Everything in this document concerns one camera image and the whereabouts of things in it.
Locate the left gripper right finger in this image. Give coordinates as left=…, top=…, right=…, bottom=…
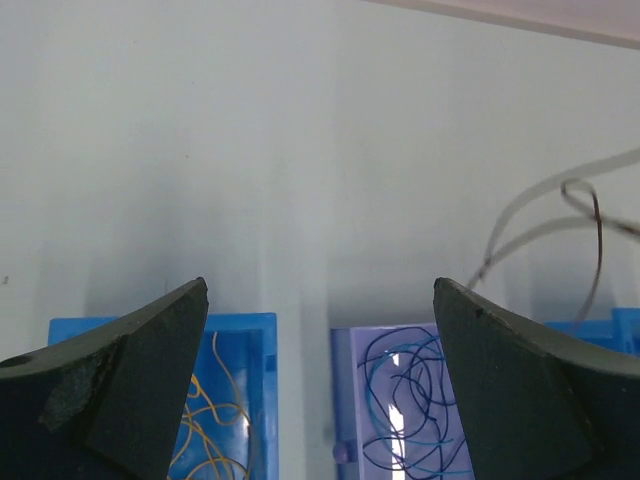
left=433, top=278, right=639, bottom=479

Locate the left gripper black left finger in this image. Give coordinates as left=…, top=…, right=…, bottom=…
left=1, top=278, right=208, bottom=479

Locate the dark blue wire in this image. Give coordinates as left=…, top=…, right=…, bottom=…
left=360, top=327, right=466, bottom=471

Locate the dark navy wire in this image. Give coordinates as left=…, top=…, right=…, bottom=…
left=360, top=424, right=471, bottom=474

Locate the grey wire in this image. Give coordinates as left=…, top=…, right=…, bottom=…
left=464, top=147, right=640, bottom=329

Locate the right blue bin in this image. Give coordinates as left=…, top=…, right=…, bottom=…
left=545, top=307, right=639, bottom=356

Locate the blue bin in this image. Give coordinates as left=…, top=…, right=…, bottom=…
left=47, top=312, right=280, bottom=480
left=545, top=307, right=639, bottom=356

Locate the left blue bin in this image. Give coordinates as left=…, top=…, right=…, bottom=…
left=47, top=312, right=280, bottom=480

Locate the middle purple tray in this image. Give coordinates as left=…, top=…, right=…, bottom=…
left=330, top=323, right=474, bottom=480

